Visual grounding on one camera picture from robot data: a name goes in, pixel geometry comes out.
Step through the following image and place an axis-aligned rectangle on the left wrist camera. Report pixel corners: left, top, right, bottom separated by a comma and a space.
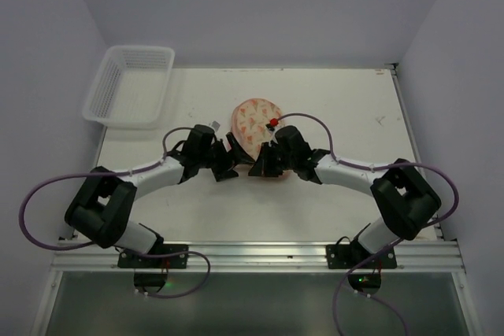
209, 120, 221, 131

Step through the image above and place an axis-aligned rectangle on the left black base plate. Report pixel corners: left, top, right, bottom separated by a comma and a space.
117, 243, 188, 269

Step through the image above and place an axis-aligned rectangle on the floral mesh laundry bag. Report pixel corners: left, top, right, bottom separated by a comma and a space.
231, 98, 283, 161

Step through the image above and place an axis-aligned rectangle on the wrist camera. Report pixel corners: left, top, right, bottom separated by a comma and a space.
265, 118, 284, 143
209, 120, 221, 131

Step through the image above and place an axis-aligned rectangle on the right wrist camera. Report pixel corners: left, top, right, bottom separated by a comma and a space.
265, 118, 284, 143

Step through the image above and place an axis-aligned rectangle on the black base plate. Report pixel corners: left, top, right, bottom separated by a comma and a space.
117, 243, 188, 269
325, 236, 398, 269

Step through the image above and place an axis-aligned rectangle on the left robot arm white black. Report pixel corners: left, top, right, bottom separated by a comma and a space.
65, 124, 255, 255

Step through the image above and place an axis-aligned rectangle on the aluminium mounting rail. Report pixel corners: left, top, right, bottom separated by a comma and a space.
50, 241, 465, 273

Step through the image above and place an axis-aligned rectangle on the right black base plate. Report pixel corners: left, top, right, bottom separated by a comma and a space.
325, 236, 398, 269

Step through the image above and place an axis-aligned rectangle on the white plastic mesh basket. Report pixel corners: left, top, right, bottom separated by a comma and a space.
82, 45, 176, 130

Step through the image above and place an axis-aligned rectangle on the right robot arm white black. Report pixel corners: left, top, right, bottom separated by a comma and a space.
248, 126, 442, 264

